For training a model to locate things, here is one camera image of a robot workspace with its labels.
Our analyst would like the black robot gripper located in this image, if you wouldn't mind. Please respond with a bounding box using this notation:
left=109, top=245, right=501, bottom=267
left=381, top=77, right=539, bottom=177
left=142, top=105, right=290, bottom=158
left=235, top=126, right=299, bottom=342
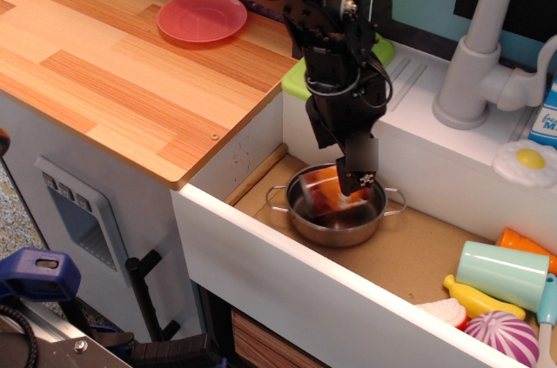
left=305, top=70, right=390, bottom=196

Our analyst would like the orange and brown toy can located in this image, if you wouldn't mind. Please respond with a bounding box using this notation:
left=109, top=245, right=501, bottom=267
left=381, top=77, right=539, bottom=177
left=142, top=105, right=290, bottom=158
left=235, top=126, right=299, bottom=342
left=299, top=165, right=371, bottom=217

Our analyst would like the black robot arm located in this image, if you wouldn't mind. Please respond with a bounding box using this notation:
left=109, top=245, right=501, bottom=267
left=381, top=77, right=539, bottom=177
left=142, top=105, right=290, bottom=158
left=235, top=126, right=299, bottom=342
left=252, top=0, right=393, bottom=196

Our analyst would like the stainless steel pot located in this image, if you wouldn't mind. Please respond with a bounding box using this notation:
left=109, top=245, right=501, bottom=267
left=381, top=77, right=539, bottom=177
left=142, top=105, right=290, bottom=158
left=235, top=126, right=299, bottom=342
left=265, top=164, right=406, bottom=248

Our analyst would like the green plastic cutting board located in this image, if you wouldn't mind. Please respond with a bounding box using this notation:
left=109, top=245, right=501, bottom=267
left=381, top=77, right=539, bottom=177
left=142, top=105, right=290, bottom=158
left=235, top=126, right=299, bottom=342
left=281, top=35, right=395, bottom=102

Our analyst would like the grey toy faucet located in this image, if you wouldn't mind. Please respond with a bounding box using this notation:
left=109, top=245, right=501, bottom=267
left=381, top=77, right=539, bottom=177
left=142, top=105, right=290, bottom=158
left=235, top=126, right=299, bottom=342
left=433, top=0, right=556, bottom=130

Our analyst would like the orange plastic cup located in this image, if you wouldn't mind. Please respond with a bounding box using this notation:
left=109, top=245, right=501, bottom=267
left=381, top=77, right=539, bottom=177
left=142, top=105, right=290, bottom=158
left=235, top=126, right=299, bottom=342
left=495, top=227, right=556, bottom=274

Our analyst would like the white toy bread slice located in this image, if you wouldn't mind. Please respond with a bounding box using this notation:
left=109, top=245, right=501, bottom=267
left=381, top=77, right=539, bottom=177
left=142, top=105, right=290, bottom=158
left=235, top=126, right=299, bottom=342
left=417, top=298, right=468, bottom=331

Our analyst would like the toy fried egg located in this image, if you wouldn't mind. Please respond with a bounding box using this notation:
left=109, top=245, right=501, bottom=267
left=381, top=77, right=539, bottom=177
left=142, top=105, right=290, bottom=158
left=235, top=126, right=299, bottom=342
left=492, top=139, right=556, bottom=188

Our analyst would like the yellow toy banana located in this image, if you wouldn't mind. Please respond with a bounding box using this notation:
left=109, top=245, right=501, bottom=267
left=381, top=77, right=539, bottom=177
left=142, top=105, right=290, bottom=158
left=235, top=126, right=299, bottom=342
left=443, top=274, right=527, bottom=320

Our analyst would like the blue toy milk carton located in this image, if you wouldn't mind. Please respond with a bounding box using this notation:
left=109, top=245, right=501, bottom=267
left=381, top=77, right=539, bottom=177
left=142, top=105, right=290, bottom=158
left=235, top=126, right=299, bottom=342
left=528, top=79, right=557, bottom=148

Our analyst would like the mint green plastic cup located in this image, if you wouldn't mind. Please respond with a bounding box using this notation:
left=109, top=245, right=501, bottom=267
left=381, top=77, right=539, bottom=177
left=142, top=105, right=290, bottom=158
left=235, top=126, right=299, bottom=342
left=456, top=241, right=549, bottom=312

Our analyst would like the purple toy onion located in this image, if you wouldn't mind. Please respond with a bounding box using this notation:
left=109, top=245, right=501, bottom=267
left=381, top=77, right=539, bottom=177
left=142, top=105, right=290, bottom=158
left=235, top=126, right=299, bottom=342
left=464, top=311, right=540, bottom=367

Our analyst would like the red plastic plate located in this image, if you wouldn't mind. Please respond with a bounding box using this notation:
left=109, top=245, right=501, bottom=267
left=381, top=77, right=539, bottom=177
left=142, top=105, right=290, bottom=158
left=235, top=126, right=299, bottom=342
left=157, top=0, right=248, bottom=43

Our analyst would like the light blue toy spatula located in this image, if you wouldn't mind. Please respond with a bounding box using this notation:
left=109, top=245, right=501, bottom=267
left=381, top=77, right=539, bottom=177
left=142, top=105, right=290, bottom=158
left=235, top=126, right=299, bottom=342
left=536, top=273, right=556, bottom=368

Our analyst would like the grey oven control panel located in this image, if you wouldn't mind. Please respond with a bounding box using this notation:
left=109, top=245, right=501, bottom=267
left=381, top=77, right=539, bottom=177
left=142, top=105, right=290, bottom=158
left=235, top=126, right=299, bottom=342
left=35, top=156, right=130, bottom=287

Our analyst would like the blue clamp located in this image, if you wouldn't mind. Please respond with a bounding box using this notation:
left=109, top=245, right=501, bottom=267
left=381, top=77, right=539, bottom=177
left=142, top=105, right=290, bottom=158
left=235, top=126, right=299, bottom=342
left=1, top=247, right=81, bottom=303

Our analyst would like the black oven door handle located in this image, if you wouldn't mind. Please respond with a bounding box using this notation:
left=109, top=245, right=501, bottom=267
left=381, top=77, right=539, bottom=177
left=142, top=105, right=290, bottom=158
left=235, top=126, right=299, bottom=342
left=124, top=250, right=180, bottom=342

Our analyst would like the aluminium frame with bracket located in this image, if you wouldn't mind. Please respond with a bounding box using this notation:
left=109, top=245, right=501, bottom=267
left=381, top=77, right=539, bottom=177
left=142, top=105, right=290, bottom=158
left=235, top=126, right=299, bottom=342
left=1, top=301, right=127, bottom=367

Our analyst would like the black cable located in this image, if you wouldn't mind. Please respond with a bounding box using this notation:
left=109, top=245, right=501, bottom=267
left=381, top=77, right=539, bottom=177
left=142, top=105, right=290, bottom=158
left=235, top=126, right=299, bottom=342
left=0, top=303, right=40, bottom=368

